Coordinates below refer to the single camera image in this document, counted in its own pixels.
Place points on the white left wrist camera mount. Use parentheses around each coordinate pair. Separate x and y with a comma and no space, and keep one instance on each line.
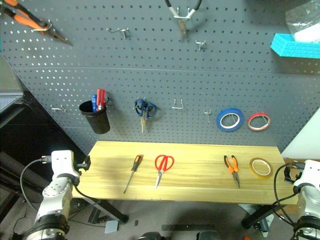
(62,162)

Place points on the cyan plastic bin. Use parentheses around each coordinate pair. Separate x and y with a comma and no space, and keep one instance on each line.
(292,47)

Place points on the dark rounded shape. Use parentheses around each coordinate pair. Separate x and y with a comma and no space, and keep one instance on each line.
(207,235)
(151,236)

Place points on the clear plastic bag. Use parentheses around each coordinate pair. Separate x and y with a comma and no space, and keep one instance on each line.
(303,22)

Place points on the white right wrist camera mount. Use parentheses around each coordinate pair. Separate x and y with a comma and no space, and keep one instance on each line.
(311,175)

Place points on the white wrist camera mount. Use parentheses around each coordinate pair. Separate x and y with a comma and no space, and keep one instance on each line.
(62,162)
(311,175)

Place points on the black plastic cup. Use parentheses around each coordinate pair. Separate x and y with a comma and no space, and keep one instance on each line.
(98,121)

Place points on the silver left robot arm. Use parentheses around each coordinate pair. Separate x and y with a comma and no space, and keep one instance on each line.
(56,197)

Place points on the black flat floor bar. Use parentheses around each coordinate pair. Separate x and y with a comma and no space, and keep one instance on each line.
(187,227)

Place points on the gray metal pegboard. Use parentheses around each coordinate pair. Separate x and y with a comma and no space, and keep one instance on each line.
(175,75)

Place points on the orange needle nose pliers small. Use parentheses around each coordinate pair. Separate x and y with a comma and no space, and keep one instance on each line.
(234,170)

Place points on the orange long nose pliers large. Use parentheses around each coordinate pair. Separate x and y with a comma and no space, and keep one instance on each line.
(27,19)

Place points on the yellow tape roll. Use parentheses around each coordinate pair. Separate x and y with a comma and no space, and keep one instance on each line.
(253,170)

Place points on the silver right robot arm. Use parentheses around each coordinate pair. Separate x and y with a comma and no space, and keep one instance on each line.
(310,207)

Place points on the orange black screwdriver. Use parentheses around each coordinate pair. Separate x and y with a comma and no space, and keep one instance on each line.
(137,161)

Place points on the silver pegboard hook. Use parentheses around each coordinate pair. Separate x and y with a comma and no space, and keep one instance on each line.
(207,113)
(122,32)
(43,28)
(177,107)
(200,45)
(59,108)
(182,17)

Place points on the black table leg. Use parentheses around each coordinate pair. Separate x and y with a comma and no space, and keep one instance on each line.
(110,208)
(260,216)

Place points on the grey floor plate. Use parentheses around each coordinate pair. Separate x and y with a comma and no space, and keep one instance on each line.
(112,227)

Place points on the red tape roll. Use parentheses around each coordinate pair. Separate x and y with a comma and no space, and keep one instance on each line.
(250,125)

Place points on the blue tape roll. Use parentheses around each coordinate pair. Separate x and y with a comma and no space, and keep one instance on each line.
(220,120)

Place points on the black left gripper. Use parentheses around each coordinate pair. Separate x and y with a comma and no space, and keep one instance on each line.
(79,165)

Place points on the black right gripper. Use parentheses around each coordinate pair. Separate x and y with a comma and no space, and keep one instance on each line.
(295,176)

